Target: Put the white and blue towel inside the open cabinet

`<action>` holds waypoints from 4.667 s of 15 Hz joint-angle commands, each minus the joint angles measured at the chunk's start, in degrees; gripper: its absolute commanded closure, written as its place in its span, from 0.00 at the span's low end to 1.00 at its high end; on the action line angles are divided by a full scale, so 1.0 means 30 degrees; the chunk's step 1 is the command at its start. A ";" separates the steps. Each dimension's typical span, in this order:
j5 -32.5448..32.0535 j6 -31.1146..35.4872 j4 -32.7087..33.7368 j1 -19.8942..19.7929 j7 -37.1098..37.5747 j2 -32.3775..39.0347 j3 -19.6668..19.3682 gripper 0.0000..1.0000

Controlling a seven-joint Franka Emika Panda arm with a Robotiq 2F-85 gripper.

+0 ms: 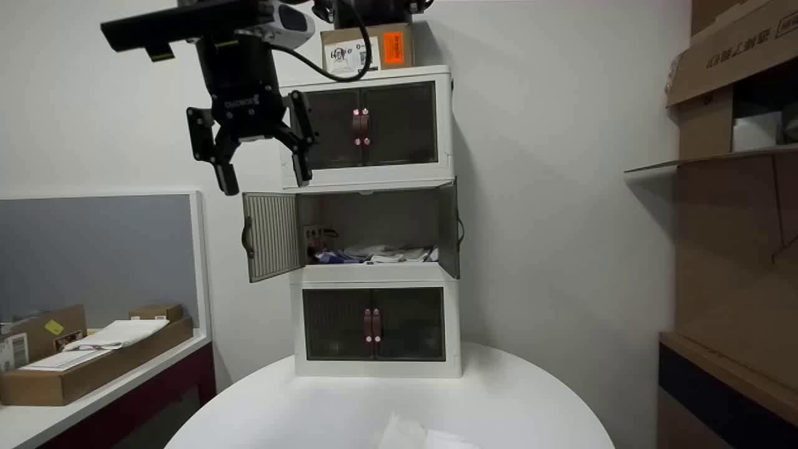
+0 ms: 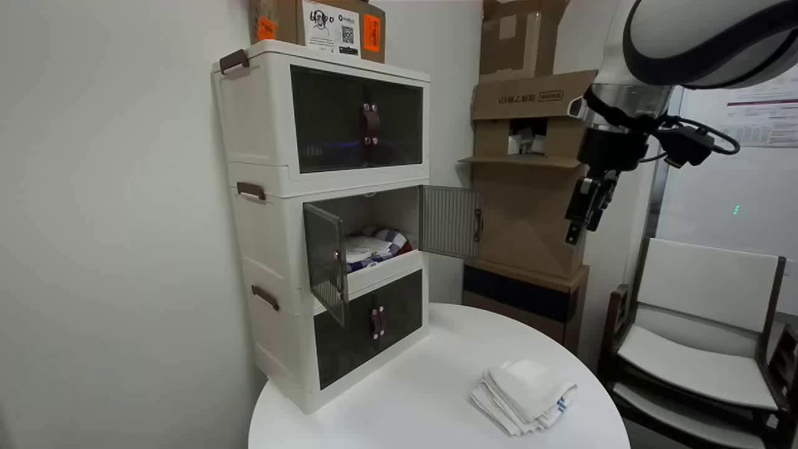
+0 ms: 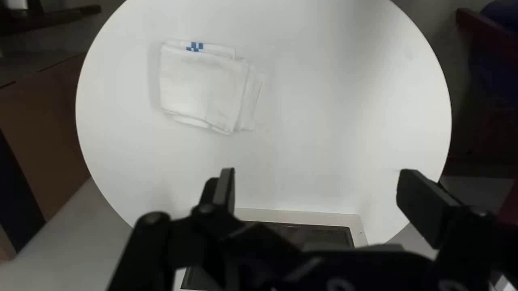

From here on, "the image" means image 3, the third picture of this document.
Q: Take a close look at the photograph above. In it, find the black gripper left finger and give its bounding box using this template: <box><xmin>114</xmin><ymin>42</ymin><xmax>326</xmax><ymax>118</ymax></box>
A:
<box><xmin>193</xmin><ymin>168</ymin><xmax>234</xmax><ymax>215</ymax></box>

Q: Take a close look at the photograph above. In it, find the folded white towel on table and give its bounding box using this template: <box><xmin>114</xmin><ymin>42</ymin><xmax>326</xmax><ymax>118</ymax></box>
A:
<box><xmin>158</xmin><ymin>40</ymin><xmax>263</xmax><ymax>135</ymax></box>

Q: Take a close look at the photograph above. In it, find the dark wooden side cabinet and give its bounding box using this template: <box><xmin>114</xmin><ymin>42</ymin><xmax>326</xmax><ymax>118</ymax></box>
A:
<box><xmin>0</xmin><ymin>3</ymin><xmax>103</xmax><ymax>255</ymax></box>

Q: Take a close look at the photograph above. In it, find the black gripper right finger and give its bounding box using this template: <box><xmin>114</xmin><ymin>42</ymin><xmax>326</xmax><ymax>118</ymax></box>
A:
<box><xmin>396</xmin><ymin>168</ymin><xmax>490</xmax><ymax>249</ymax></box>

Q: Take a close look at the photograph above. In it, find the dark chair with blue seat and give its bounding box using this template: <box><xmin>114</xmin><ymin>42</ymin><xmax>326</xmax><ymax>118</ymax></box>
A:
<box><xmin>451</xmin><ymin>0</ymin><xmax>518</xmax><ymax>179</ymax></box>

